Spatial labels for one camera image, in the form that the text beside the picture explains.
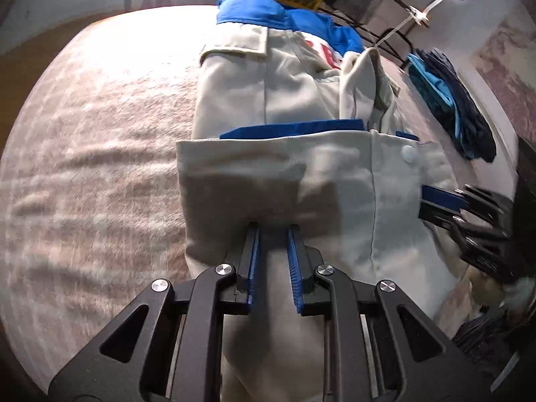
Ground white and blue work jacket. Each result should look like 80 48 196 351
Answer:
177 0 458 401

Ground black metal clothes rack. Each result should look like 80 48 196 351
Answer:
319 0 440 67

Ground right gloved hand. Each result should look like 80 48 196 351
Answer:
466 266 535 320

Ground striped grey trousers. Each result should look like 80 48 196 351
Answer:
452 307 535 389

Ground folded navy puffer jacket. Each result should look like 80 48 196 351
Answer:
407 48 497 163

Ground plaid bed cover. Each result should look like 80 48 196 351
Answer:
0 4 516 390

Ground white clip desk lamp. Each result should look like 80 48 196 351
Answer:
374 0 463 48

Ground landscape painting wall mural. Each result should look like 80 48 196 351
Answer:
471 5 535 142

